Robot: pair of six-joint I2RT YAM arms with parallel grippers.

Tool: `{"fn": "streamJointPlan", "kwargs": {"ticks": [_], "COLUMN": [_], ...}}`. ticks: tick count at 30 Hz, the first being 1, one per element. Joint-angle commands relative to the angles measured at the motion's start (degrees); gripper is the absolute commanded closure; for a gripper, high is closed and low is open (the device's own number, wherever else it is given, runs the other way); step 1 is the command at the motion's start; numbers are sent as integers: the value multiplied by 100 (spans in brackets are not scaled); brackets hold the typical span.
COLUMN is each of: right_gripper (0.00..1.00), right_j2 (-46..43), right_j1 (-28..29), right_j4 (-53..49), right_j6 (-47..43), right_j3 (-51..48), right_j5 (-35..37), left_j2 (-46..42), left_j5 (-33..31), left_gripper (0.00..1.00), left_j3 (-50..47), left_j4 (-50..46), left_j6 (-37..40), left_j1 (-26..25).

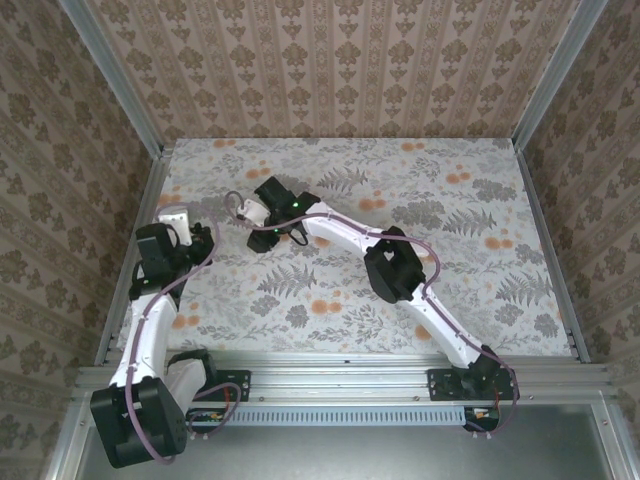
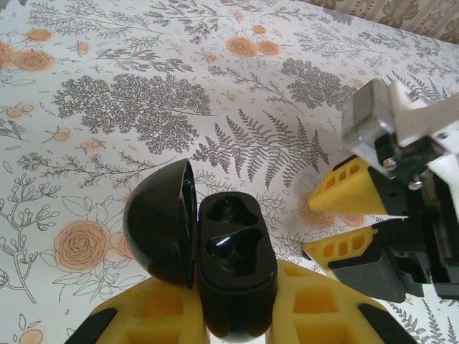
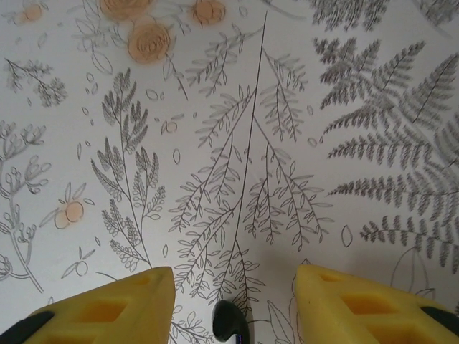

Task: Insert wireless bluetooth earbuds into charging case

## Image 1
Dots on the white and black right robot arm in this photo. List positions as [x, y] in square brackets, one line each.
[345, 232]

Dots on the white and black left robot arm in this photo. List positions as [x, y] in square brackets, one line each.
[150, 330]

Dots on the small black circuit board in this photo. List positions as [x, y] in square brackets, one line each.
[207, 420]
[482, 419]

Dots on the grey metal panel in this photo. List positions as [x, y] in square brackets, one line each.
[340, 455]

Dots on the aluminium table side rail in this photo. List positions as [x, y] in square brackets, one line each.
[150, 197]
[551, 250]

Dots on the aluminium frame post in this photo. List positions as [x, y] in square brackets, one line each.
[115, 80]
[550, 75]

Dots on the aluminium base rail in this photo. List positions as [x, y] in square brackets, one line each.
[340, 382]

